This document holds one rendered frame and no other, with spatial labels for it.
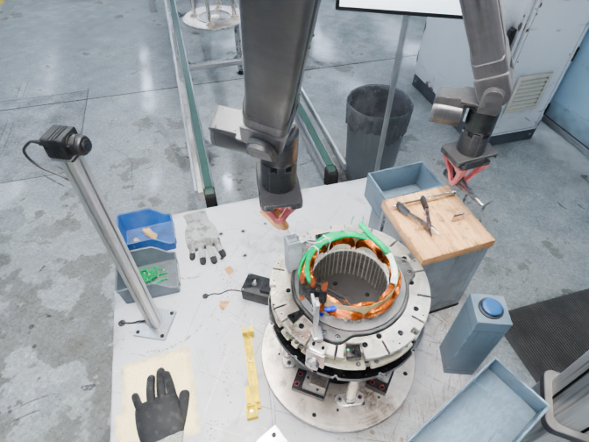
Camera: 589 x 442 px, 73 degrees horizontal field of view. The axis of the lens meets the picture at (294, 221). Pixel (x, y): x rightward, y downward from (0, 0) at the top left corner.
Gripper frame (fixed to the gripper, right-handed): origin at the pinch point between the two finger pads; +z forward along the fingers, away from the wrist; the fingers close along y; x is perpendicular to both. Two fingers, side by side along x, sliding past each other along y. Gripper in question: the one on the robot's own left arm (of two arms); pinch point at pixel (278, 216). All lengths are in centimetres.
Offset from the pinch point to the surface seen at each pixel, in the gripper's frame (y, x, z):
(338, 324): 16.5, 9.1, 12.5
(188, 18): -215, -27, 65
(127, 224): -41, -43, 48
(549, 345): -4, 129, 121
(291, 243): 2.1, 2.3, 5.9
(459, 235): -2.8, 43.0, 17.2
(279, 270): 2.4, 0.0, 14.9
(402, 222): -8.9, 31.4, 18.1
